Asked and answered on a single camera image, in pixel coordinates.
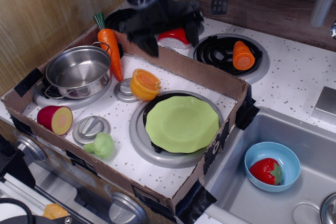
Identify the grey faucet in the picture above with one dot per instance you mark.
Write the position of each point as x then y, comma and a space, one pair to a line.
320, 11

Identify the blue plastic bowl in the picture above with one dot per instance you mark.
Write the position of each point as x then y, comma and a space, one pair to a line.
286, 158

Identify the green plastic plate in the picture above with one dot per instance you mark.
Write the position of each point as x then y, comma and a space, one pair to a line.
181, 124

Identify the orange toy carrot slice piece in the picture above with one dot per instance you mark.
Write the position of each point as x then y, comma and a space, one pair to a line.
243, 59

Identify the cardboard fence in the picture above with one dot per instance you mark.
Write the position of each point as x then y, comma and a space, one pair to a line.
168, 191

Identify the stainless steel pot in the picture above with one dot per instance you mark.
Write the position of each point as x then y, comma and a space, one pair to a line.
80, 72

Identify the red white toy sushi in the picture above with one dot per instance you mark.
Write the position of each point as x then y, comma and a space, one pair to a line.
175, 38

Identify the silver oven knob left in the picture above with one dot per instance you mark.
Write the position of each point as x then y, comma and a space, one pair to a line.
32, 152

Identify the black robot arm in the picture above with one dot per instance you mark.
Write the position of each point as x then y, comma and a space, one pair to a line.
154, 17

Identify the silver sink basin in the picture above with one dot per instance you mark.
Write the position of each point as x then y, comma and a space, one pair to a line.
310, 200

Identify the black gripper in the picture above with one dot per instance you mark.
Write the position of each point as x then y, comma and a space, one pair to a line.
158, 16

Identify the silver oven knob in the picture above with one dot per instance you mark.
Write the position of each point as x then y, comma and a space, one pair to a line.
125, 210
32, 152

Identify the silver stove knob middle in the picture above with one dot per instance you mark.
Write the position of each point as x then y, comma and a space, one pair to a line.
123, 92

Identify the black burner coil back left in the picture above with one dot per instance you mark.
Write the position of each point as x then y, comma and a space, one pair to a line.
117, 20

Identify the orange toy pumpkin half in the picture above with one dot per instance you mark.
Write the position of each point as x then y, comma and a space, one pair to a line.
144, 85

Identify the red yellow toy fruit half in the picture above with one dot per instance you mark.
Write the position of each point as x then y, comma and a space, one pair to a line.
58, 119

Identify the black burner under plate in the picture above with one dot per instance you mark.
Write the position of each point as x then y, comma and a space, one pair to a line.
157, 119

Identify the green toy broccoli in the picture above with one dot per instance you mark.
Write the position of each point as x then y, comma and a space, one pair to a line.
102, 146

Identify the yellow toy piece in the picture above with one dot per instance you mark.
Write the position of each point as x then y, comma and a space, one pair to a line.
54, 211

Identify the orange toy carrot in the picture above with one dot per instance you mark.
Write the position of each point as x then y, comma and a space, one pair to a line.
109, 43

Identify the silver stove knob front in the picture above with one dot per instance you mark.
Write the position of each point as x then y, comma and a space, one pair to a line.
86, 130

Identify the red toy strawberry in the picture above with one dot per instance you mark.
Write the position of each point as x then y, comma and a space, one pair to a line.
268, 171

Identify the silver stove knob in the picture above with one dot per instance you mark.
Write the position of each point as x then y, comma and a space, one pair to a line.
123, 92
86, 130

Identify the silver oven knob right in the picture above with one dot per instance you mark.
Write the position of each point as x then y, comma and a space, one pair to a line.
125, 210

